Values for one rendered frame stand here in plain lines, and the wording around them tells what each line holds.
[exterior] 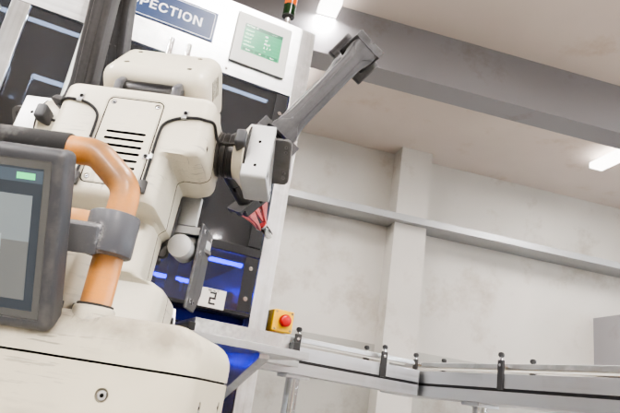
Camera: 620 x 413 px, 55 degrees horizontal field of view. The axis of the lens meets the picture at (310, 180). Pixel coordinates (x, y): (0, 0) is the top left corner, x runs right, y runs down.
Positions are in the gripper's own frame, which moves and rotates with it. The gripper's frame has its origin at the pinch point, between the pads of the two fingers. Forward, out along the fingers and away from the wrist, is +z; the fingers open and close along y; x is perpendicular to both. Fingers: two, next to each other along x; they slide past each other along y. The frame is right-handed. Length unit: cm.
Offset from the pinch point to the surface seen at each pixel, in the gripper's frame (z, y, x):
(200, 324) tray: 7.6, 29.4, 5.2
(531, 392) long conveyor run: 77, -31, 45
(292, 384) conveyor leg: 71, 9, -22
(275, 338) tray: 22.1, 16.8, 11.8
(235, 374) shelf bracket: 34.5, 27.1, -3.6
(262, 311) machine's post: 38.9, 4.6, -22.3
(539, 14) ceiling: 55, -250, -70
